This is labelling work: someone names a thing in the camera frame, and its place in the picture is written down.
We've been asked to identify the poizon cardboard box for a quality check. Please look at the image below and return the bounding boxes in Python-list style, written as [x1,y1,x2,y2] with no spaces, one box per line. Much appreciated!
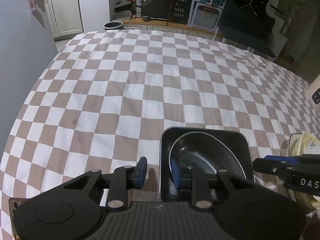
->
[188,0,227,32]

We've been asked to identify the black have a nice day sign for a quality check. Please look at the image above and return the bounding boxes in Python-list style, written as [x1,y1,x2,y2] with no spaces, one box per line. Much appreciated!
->
[170,0,192,24]

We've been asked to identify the round stainless steel bowl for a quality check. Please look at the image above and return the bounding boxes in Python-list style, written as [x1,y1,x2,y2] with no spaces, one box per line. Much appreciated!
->
[169,132,246,190]

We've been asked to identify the white kitchen cabinets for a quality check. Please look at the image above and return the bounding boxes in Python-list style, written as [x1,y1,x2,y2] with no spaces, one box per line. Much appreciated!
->
[43,0,83,39]

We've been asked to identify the black square bowl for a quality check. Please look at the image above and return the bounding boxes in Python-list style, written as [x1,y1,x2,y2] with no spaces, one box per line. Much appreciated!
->
[159,127,255,202]

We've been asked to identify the brown white checkered tablecloth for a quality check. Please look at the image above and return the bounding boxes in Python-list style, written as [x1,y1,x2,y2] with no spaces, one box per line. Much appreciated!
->
[1,30,319,239]

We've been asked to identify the cream floral ceramic bowl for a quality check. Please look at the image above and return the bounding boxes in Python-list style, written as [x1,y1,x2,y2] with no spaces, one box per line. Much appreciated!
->
[286,132,319,214]

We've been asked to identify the low white drawer cabinet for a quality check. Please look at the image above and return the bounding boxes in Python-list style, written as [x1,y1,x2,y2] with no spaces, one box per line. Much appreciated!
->
[122,18,223,41]

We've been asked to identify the dark blue folding table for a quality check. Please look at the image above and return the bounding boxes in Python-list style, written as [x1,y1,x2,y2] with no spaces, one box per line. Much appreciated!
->
[217,0,276,57]

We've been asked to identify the dark round trash bin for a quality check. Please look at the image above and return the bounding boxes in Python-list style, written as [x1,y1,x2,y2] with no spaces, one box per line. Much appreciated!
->
[104,21,124,30]

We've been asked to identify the beige electric kettle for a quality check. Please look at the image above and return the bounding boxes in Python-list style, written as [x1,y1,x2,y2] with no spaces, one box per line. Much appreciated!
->
[305,75,320,111]

